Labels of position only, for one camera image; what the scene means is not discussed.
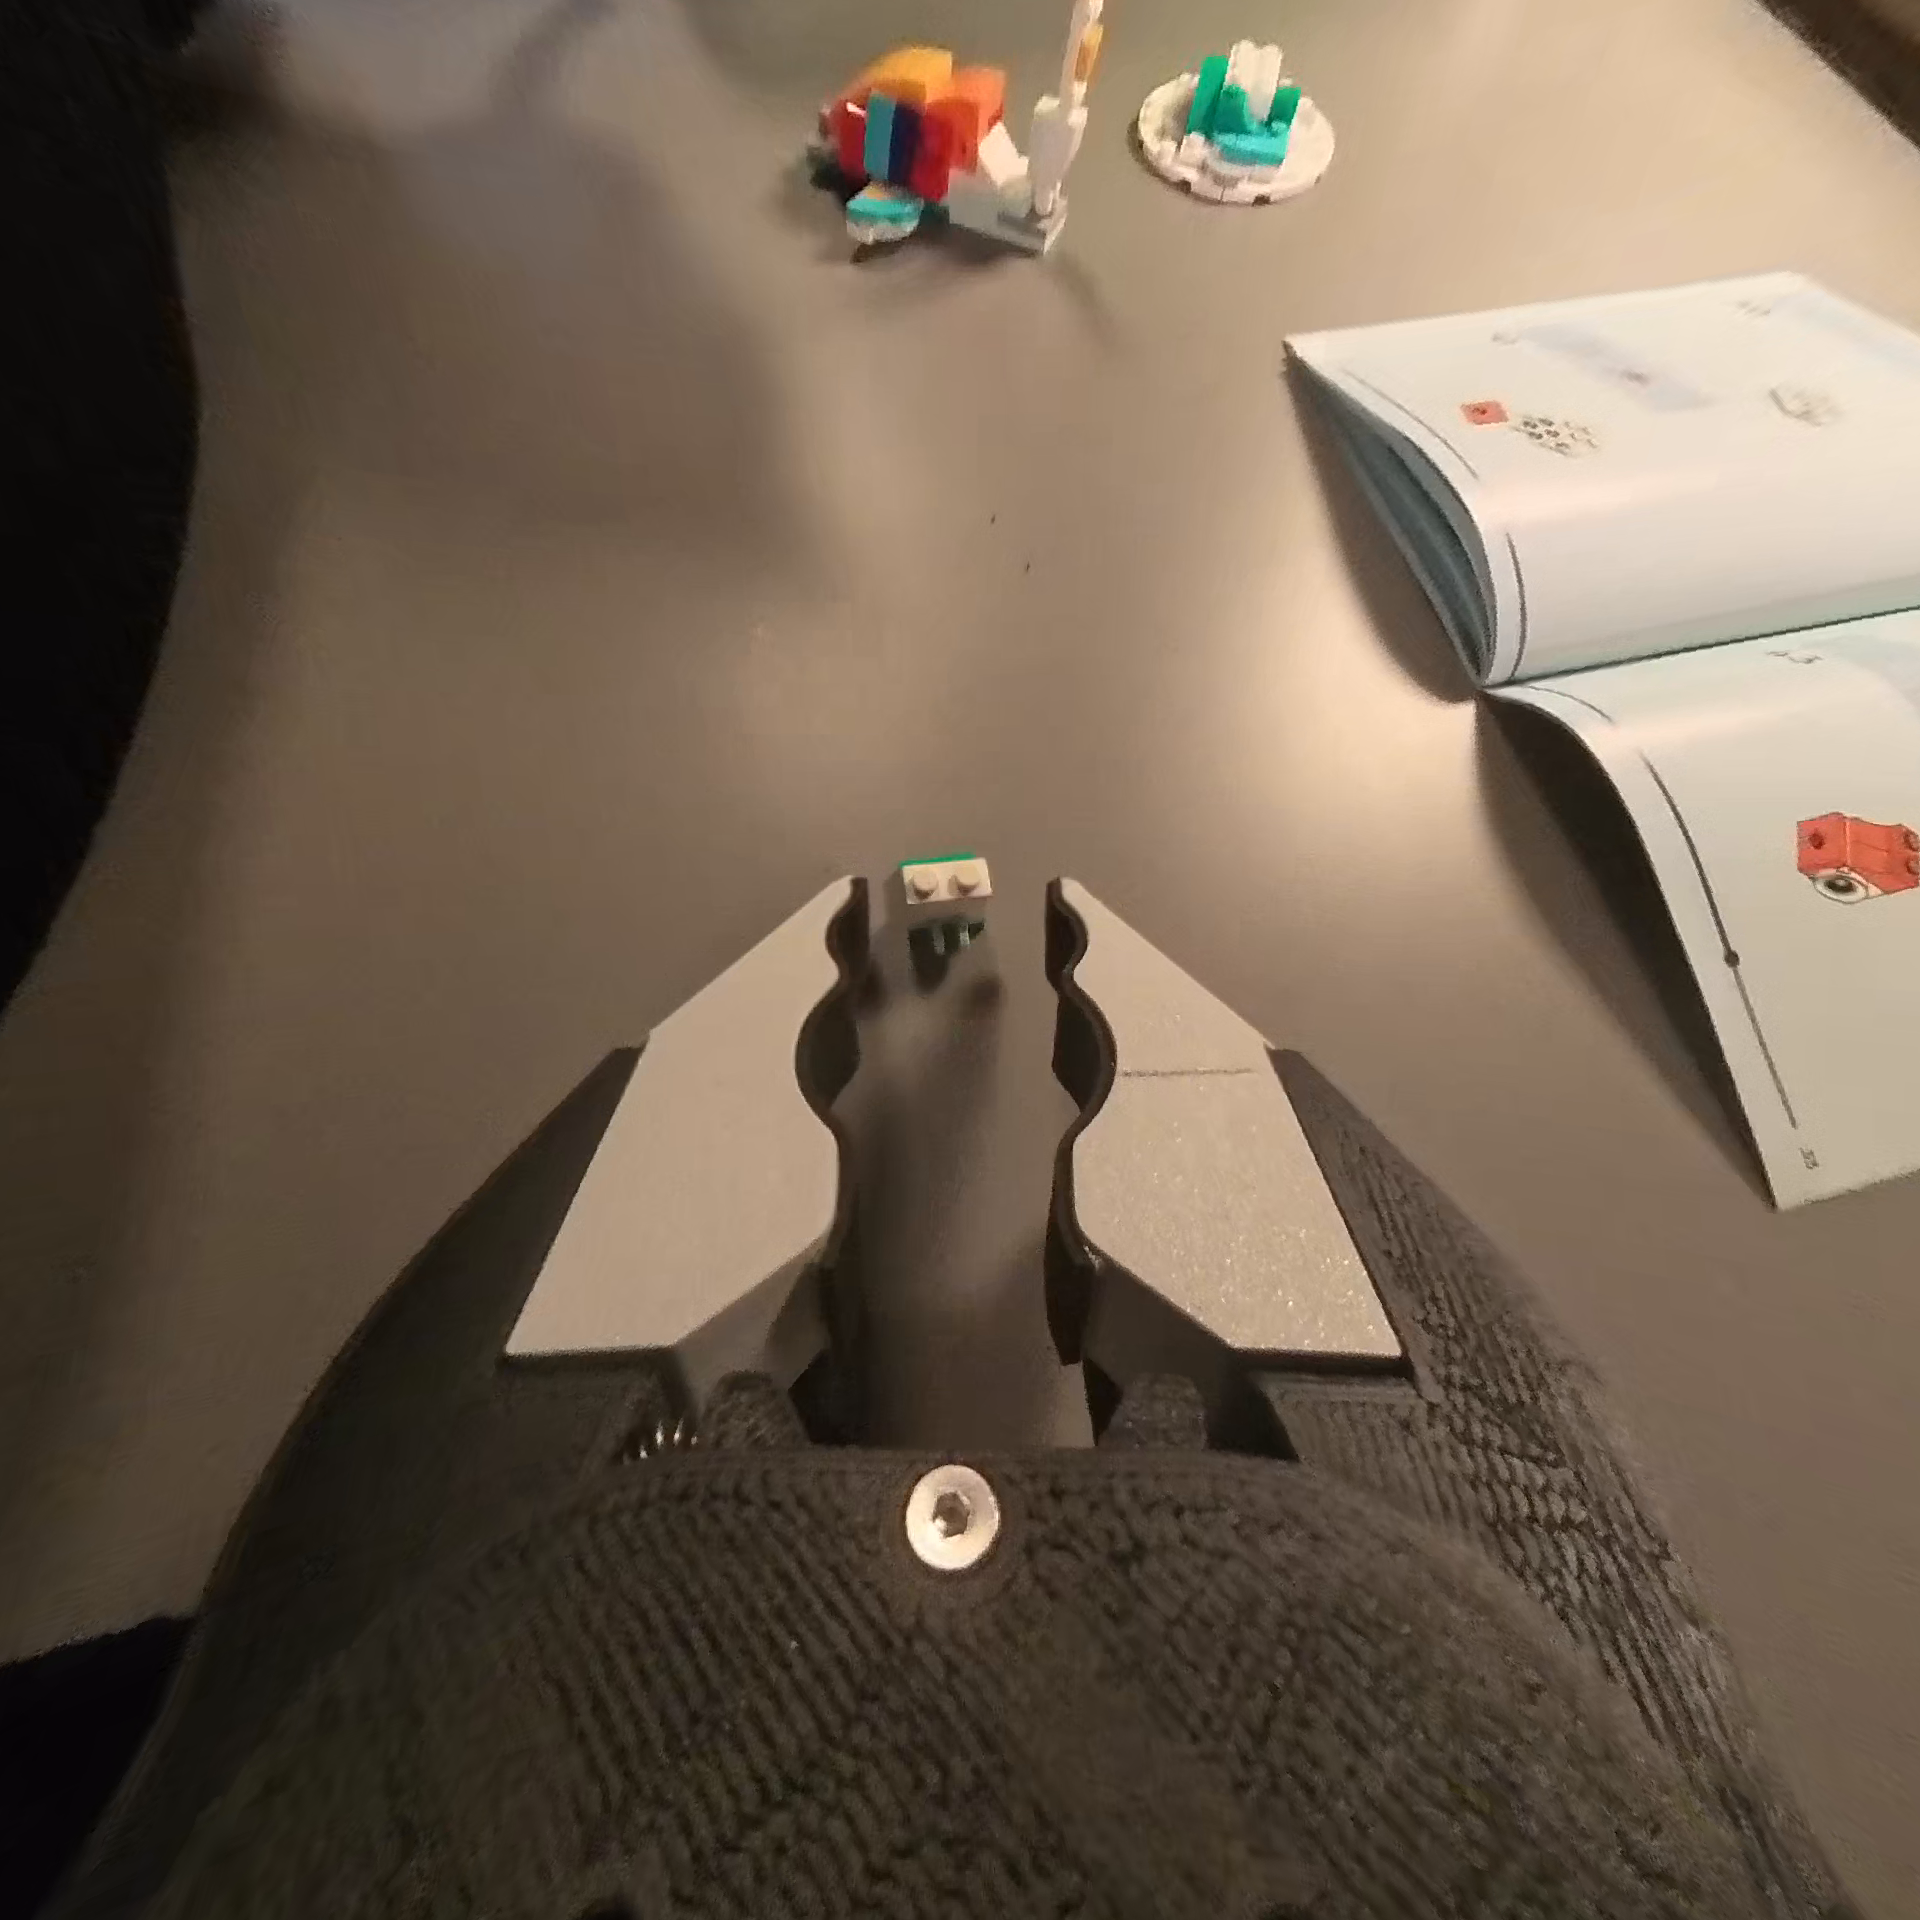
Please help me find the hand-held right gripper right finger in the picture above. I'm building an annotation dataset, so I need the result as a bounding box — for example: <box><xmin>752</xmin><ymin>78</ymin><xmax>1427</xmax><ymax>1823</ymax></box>
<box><xmin>1045</xmin><ymin>873</ymin><xmax>1408</xmax><ymax>1427</ymax></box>

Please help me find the orange red lego model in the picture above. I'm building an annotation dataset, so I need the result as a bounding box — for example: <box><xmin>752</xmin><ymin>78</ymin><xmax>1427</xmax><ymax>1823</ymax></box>
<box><xmin>809</xmin><ymin>0</ymin><xmax>1114</xmax><ymax>265</ymax></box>

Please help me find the person's black clothing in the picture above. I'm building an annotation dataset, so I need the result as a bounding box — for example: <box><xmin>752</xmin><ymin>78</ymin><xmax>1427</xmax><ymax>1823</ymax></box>
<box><xmin>0</xmin><ymin>0</ymin><xmax>203</xmax><ymax>992</ymax></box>

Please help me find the instruction booklet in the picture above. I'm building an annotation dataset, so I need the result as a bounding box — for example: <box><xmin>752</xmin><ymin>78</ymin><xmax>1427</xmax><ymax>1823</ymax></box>
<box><xmin>1285</xmin><ymin>273</ymin><xmax>1920</xmax><ymax>1209</ymax></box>

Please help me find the round white teal lego model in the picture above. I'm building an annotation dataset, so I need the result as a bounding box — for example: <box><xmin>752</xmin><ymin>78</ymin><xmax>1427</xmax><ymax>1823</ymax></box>
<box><xmin>1137</xmin><ymin>41</ymin><xmax>1337</xmax><ymax>208</ymax></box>

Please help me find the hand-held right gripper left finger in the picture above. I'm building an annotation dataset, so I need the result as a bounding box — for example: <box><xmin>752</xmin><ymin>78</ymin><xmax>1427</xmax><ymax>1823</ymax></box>
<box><xmin>504</xmin><ymin>873</ymin><xmax>877</xmax><ymax>1403</ymax></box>

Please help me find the small green white lego assembly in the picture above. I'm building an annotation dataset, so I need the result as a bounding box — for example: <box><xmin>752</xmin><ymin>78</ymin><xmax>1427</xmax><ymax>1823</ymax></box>
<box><xmin>897</xmin><ymin>851</ymin><xmax>999</xmax><ymax>962</ymax></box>

